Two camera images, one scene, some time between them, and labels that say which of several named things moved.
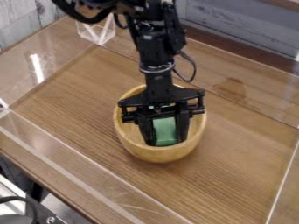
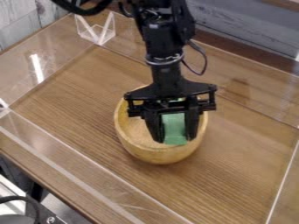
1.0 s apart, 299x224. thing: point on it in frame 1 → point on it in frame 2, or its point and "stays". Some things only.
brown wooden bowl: (135, 142) stays
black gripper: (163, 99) → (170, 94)
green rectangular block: (164, 128) stays
